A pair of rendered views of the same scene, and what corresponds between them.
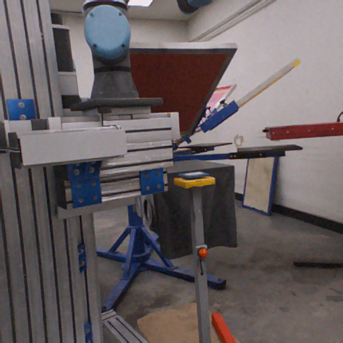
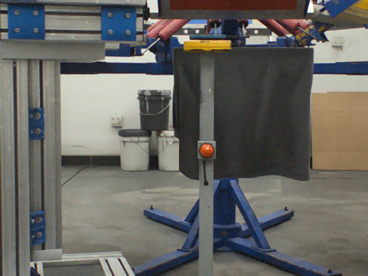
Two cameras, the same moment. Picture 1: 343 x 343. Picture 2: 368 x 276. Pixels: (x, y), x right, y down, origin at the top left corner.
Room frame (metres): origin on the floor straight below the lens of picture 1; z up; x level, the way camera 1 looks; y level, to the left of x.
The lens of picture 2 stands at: (-0.48, -0.73, 0.85)
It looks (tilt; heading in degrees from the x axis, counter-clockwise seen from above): 5 degrees down; 20
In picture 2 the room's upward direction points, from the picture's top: straight up
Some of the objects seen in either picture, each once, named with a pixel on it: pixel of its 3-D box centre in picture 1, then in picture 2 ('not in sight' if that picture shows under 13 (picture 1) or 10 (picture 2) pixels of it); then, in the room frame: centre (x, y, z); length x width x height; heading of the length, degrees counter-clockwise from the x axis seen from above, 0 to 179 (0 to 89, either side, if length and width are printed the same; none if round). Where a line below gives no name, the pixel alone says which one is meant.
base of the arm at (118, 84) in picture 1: (114, 85); not in sight; (1.18, 0.16, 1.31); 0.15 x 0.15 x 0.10
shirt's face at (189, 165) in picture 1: (177, 166); not in sight; (1.97, -0.03, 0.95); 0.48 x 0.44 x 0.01; 20
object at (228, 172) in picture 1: (197, 212); (242, 114); (1.76, -0.11, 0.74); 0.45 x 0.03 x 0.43; 110
